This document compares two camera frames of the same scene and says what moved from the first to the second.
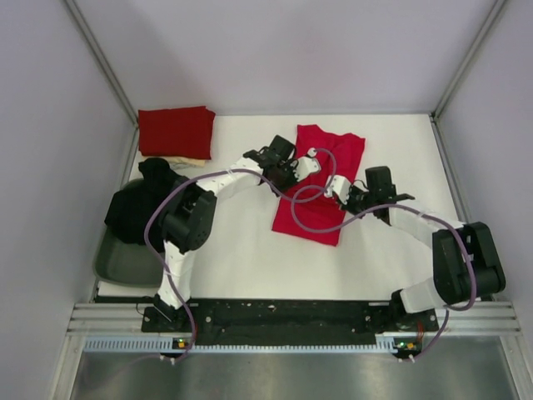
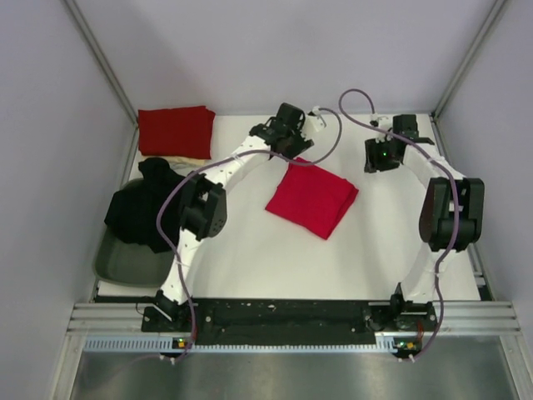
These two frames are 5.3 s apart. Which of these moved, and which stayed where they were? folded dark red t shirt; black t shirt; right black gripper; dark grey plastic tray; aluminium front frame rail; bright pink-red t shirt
Moved: bright pink-red t shirt; right black gripper
Stayed: dark grey plastic tray; black t shirt; folded dark red t shirt; aluminium front frame rail
